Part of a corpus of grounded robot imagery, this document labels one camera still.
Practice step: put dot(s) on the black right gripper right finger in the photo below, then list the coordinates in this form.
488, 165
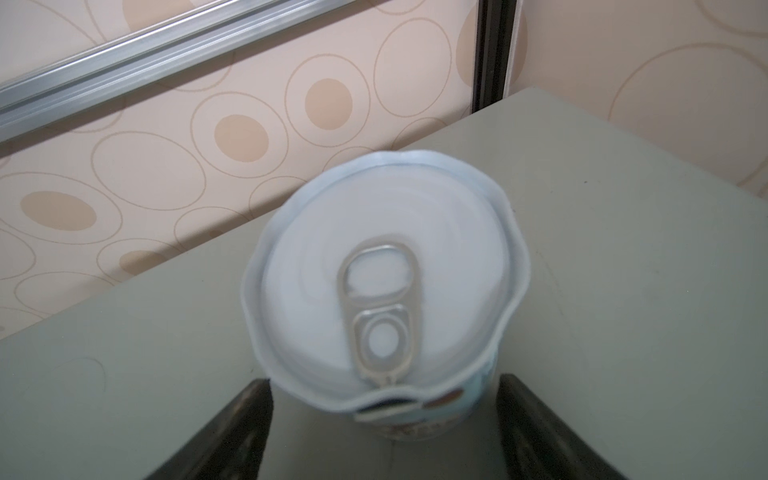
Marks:
537, 444

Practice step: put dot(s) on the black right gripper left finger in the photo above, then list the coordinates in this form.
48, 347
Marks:
229, 446

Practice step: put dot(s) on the horizontal aluminium rail back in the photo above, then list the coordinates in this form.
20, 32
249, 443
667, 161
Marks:
97, 75

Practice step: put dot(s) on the black frame post right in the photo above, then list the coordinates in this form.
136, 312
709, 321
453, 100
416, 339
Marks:
495, 27

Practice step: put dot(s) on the blue label can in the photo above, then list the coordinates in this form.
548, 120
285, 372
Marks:
381, 290

